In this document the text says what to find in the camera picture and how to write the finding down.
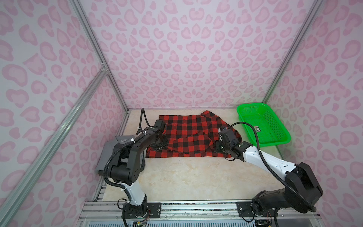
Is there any red black plaid shirt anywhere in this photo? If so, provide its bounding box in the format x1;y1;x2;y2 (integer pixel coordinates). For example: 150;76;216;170
146;111;231;159

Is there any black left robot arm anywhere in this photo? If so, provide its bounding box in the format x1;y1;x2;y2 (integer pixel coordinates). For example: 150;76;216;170
103;127;168;207

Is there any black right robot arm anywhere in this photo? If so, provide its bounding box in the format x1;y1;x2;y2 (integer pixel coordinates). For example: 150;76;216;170
215;141;323;216

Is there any green plastic basket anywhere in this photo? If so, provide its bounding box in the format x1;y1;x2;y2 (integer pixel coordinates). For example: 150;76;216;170
236;103;291;147

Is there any folded grey shirt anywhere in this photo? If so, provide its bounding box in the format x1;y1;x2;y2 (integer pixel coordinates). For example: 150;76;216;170
95;135;134;176

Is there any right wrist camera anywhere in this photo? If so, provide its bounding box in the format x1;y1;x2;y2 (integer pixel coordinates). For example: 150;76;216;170
219;128;240;147

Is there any black corrugated left cable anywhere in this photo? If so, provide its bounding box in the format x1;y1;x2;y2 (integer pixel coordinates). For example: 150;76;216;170
136;107;152;135

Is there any black corrugated cable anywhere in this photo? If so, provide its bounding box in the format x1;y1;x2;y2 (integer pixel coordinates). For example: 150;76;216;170
228;121;317;212
136;107;152;135

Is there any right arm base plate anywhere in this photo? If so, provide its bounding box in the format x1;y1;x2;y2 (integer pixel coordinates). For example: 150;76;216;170
236;201;275;218

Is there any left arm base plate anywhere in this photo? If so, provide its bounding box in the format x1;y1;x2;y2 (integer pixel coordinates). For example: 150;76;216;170
122;202;161;219

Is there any black corrugated right cable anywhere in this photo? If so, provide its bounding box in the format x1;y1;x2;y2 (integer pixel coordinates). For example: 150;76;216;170
228;121;317;212

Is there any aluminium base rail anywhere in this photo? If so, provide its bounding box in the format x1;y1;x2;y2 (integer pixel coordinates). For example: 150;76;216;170
76;200;324;227

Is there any aluminium left corner post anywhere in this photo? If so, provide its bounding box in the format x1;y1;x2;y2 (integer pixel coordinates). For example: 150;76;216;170
69;0;129;113

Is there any aluminium corner frame post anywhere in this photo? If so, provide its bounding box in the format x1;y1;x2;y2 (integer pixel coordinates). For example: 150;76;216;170
262;0;325;104

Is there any aluminium diagonal frame bar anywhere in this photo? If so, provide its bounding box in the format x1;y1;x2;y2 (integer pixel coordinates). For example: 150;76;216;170
1;70;107;227

